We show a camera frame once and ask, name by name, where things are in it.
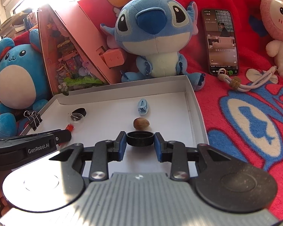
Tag pink bunny plush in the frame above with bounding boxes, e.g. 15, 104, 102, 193
249, 0, 283, 83

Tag black plastic cap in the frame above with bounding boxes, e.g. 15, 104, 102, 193
126, 132, 154, 147

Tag pink triangular toy box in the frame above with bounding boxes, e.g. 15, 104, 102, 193
36, 0, 128, 95

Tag light blue plastic clip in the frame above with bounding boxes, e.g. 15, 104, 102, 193
137, 99, 149, 115

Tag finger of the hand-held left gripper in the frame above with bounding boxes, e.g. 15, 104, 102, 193
14, 129, 62, 140
54, 130, 72, 146

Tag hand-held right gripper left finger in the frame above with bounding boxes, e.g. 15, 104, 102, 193
48, 131, 127, 182

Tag red plastic cone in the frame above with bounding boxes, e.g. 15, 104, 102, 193
57, 125, 75, 146

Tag blue alien plush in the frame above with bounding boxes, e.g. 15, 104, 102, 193
100, 0, 205, 91

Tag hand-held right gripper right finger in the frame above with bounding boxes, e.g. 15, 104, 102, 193
154, 132, 229, 182

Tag white cardboard box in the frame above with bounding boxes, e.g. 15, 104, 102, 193
5, 75, 208, 177

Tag black binder clip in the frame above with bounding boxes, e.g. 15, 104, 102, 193
24, 109, 43, 131

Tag brown nut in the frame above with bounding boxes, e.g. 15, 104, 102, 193
133, 117, 151, 130

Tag black smartphone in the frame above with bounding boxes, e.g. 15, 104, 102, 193
201, 9, 240, 76

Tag black dimpled lid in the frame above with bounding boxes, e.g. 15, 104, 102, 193
72, 108, 87, 119

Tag stack of books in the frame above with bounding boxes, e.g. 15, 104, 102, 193
0, 7, 40, 38

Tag clear plastic lid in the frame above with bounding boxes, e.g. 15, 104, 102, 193
68, 112, 84, 124

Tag round blue mouse plush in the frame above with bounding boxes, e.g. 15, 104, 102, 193
0, 29, 50, 139

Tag white lanyard cord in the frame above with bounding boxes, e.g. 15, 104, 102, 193
217, 66, 279, 93

